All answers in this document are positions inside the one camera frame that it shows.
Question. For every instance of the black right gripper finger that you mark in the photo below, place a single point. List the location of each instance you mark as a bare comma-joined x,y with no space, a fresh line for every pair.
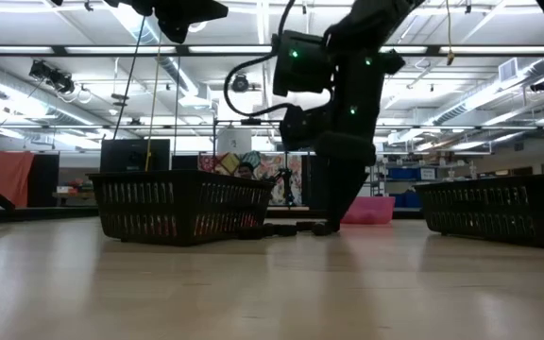
343,189

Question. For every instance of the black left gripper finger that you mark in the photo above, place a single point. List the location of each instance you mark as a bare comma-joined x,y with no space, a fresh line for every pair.
187,11
175,33

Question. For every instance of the small black reaper figure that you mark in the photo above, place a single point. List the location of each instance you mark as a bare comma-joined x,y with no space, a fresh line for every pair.
279,230
321,229

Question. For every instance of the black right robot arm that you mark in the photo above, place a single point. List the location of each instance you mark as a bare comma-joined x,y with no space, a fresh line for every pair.
376,19

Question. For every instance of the black cabinet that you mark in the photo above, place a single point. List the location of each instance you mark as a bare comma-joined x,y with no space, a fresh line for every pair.
312,184

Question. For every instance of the pink plastic bowl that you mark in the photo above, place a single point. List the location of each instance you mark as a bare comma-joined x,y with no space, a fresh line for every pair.
371,212

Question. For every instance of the blue storage bin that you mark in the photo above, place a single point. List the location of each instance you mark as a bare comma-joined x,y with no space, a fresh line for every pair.
406,199
411,173

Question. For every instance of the colourful patchwork quilt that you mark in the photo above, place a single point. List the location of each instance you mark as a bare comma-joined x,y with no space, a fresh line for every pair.
262,165

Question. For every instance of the person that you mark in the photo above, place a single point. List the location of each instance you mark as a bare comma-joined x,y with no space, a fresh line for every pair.
246,170

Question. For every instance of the white cylinder container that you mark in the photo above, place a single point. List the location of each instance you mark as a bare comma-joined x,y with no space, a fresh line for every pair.
234,141

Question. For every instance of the black computer monitor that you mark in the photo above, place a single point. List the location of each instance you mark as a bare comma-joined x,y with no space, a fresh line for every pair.
135,156

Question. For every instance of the black slotted plastic basket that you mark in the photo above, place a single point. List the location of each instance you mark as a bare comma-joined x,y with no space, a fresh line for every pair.
489,212
182,208

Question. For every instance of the orange hanging cloth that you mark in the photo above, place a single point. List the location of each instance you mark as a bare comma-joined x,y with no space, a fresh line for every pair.
10,177

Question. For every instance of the overhead light bar frame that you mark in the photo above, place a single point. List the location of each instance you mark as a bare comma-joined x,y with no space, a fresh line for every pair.
182,50

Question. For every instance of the black ceiling mounted camera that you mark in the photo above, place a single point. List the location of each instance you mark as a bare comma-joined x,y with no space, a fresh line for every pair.
52,78
541,85
240,83

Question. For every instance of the black metal rack frame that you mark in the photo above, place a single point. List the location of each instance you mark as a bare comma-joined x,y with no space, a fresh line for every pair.
250,121

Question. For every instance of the black aluminium table frame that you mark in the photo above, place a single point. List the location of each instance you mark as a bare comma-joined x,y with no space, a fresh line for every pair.
40,213

